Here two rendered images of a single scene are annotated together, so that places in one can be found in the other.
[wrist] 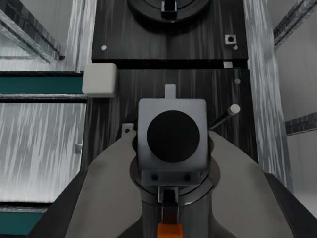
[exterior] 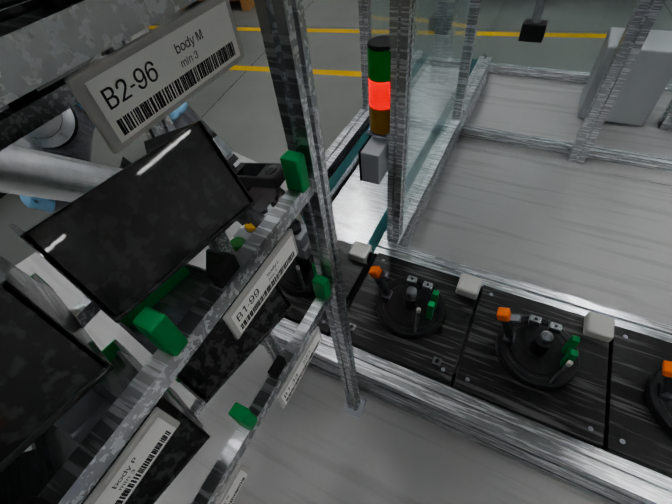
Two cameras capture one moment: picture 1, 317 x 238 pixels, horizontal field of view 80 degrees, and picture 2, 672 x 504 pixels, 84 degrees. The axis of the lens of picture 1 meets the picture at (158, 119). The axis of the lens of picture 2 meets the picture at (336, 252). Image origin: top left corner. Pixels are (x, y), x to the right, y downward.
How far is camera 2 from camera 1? 70 cm
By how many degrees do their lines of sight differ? 46
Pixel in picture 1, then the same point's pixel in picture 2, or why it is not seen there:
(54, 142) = (347, 233)
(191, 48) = (359, 306)
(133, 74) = (357, 269)
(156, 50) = (367, 286)
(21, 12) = (394, 216)
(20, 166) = (341, 216)
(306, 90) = (302, 424)
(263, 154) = not seen: hidden behind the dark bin
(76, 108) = not seen: hidden behind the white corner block
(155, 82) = (347, 278)
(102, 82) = (356, 249)
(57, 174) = not seen: hidden behind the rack
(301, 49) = (342, 447)
